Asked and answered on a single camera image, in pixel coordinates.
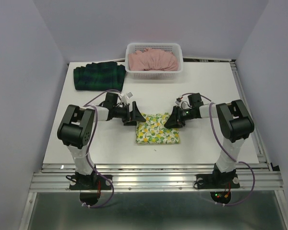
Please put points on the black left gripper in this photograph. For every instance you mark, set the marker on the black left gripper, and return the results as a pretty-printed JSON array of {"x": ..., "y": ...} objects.
[{"x": 131, "y": 118}]

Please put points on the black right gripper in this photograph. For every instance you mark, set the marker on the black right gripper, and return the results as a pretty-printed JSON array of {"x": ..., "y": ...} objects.
[{"x": 175, "y": 120}]

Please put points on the lemon print skirt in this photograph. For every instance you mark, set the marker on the lemon print skirt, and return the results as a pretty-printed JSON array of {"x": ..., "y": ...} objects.
[{"x": 153, "y": 131}]

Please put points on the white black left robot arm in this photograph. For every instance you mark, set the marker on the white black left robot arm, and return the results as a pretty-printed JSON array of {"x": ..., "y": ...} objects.
[{"x": 77, "y": 129}]

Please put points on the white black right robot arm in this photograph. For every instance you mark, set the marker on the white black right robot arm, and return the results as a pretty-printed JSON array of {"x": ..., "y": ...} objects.
[{"x": 236, "y": 125}]

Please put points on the green plaid folded skirt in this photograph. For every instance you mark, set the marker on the green plaid folded skirt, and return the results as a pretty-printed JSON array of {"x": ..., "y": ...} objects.
[{"x": 99, "y": 77}]

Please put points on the pink skirt in basket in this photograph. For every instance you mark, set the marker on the pink skirt in basket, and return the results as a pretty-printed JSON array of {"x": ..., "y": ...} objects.
[{"x": 152, "y": 60}]

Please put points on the white plastic basket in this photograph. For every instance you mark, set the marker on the white plastic basket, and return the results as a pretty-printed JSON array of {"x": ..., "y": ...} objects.
[{"x": 173, "y": 48}]

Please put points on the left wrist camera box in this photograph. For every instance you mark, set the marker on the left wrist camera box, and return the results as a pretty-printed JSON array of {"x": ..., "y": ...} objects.
[{"x": 125, "y": 97}]

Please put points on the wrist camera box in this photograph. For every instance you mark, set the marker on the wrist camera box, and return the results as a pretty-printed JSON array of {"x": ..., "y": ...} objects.
[
  {"x": 125, "y": 97},
  {"x": 181, "y": 103}
]

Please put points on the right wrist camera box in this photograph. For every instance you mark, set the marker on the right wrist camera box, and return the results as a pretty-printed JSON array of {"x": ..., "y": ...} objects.
[{"x": 181, "y": 103}]

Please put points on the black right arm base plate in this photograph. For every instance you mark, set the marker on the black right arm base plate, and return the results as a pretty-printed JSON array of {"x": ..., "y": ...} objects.
[{"x": 219, "y": 184}]

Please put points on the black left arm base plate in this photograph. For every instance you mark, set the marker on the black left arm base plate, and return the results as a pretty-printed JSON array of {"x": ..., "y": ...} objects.
[{"x": 90, "y": 188}]

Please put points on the aluminium frame rail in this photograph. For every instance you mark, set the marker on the aluminium frame rail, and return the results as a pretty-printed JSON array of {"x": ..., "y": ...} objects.
[{"x": 232, "y": 62}]

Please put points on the front aluminium rail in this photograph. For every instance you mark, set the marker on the front aluminium rail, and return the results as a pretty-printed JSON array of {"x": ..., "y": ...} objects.
[{"x": 156, "y": 177}]

